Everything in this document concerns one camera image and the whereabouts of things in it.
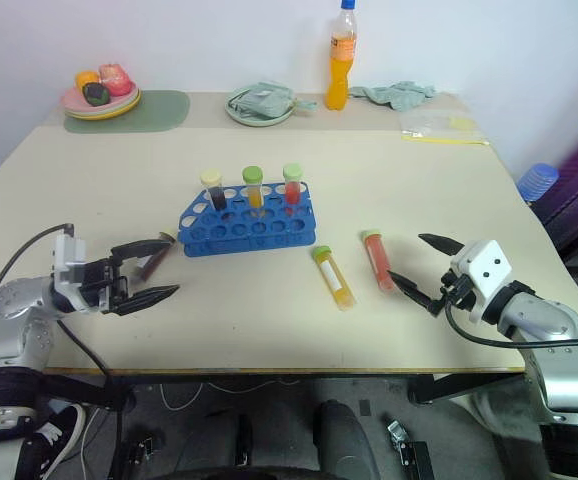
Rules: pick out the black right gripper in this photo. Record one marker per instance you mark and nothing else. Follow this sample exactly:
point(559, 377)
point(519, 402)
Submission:
point(459, 292)

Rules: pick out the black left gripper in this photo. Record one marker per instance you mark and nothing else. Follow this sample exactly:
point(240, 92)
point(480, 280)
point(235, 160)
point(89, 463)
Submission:
point(101, 285)

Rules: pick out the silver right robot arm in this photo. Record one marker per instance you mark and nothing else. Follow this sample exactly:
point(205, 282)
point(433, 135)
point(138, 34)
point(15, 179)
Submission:
point(554, 320)

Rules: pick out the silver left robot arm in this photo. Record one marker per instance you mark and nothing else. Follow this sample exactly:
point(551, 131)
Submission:
point(16, 320)

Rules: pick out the dark liquid tube cream cap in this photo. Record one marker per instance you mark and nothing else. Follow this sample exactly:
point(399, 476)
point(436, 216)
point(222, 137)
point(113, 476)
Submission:
point(215, 192)
point(156, 262)

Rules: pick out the yellow liquid tube green cap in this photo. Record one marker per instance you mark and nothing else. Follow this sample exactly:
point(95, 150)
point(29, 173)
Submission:
point(334, 277)
point(254, 187)

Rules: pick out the blue test tube rack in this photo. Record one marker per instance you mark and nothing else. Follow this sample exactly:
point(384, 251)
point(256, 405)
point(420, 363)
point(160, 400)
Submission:
point(246, 232)

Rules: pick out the blue bottle cap object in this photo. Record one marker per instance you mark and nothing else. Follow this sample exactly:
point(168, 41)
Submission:
point(536, 181)

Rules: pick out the clear zip bag yellow strip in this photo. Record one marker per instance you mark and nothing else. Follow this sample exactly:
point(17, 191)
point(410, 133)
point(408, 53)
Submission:
point(434, 125)

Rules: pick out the green placemat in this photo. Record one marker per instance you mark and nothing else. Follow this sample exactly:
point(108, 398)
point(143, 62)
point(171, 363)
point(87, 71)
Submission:
point(159, 112)

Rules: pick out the yellow plate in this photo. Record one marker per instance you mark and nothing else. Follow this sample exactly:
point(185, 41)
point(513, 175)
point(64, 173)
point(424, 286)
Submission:
point(111, 114)

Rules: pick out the light green plate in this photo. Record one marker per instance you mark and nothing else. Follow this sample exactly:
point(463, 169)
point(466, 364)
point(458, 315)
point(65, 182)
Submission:
point(130, 101)

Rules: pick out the crumpled green cloth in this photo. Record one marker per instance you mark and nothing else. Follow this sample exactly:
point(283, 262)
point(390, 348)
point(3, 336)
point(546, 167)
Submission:
point(394, 95)

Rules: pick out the black metal clamp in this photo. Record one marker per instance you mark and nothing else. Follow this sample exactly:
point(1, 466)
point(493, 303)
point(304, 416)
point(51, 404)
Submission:
point(409, 450)

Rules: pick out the pink plate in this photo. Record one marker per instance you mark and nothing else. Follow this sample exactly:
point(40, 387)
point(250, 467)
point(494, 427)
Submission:
point(74, 101)

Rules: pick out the dark green toy fruit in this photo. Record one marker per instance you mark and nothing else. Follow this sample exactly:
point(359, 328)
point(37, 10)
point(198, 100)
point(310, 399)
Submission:
point(95, 94)

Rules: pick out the pale green plate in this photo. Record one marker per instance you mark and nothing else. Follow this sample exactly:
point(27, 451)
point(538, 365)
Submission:
point(256, 120)

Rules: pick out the black white sneaker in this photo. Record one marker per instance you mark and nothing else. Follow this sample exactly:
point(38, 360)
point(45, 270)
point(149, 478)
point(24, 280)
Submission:
point(54, 440)

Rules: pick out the pink toy peach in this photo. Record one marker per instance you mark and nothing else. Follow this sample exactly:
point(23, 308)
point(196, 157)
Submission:
point(116, 80)

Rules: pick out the orange toy fruit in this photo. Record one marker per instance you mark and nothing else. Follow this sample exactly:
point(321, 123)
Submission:
point(87, 78)

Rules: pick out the orange soda bottle blue cap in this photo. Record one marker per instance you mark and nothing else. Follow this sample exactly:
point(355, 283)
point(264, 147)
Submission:
point(340, 75)

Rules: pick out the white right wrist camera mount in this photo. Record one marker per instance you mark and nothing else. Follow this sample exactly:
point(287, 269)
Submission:
point(484, 270)

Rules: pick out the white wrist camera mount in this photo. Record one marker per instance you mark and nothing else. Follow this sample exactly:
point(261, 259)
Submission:
point(484, 270)
point(67, 260)

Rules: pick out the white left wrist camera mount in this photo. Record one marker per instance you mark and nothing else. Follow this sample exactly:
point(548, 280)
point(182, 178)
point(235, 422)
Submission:
point(67, 260)

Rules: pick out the black table frame brace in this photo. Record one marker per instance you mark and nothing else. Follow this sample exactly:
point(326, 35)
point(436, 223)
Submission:
point(464, 387)
point(79, 392)

